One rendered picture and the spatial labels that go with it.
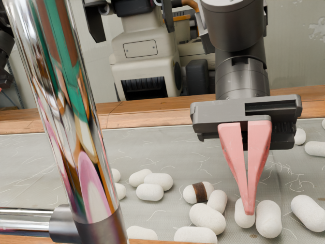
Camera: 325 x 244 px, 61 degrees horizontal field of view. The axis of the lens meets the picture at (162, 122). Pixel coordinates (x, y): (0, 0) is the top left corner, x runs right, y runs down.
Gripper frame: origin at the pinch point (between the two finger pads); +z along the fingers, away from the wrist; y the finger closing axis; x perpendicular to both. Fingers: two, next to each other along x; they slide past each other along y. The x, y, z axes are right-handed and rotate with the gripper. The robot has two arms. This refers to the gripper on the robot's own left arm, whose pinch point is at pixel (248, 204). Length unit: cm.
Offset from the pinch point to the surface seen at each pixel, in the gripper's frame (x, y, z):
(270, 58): 154, 24, -150
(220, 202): 2.0, -2.6, -0.6
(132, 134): 16.3, -20.0, -16.2
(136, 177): 4.6, -13.0, -4.0
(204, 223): 0.2, -3.9, 1.7
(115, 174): 5.0, -16.0, -4.5
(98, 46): 134, -122, -170
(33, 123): 17, -45, -21
